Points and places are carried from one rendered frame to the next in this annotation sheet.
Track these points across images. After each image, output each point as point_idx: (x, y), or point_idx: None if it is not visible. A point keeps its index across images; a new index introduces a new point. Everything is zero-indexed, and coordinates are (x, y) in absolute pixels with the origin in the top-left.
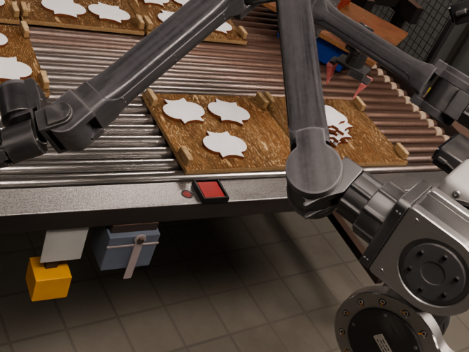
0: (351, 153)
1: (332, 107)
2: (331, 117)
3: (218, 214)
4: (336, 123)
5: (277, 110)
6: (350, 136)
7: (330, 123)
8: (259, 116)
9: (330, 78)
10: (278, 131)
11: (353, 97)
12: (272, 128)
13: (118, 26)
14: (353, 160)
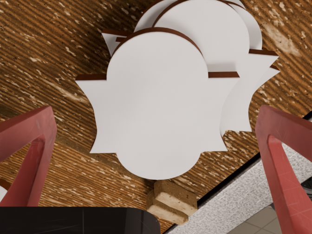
0: (286, 84)
1: (156, 35)
2: (181, 117)
3: None
4: (210, 133)
5: (9, 88)
6: (273, 74)
7: (191, 151)
8: (13, 158)
9: (37, 122)
10: (83, 167)
11: (259, 143)
12: (67, 171)
13: None
14: (295, 111)
